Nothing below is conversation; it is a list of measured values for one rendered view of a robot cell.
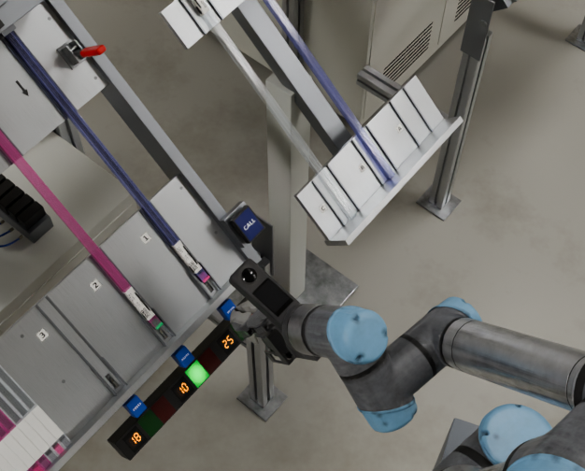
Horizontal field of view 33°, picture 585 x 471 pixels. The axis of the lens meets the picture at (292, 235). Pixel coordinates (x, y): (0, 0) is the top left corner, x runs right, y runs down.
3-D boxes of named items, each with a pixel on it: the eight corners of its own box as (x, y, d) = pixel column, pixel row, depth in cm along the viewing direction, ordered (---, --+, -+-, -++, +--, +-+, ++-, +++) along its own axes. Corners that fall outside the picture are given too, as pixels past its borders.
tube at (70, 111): (206, 277, 160) (209, 277, 159) (200, 282, 160) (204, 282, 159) (1, 21, 143) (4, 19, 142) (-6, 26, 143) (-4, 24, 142)
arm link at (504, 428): (558, 467, 154) (580, 438, 142) (500, 524, 149) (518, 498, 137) (502, 412, 158) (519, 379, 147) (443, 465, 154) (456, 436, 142)
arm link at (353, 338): (364, 381, 130) (335, 331, 128) (320, 373, 140) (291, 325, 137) (403, 346, 134) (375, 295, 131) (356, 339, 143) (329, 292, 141)
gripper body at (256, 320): (268, 363, 154) (309, 371, 144) (236, 323, 151) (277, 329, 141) (299, 329, 157) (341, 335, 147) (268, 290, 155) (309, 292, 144)
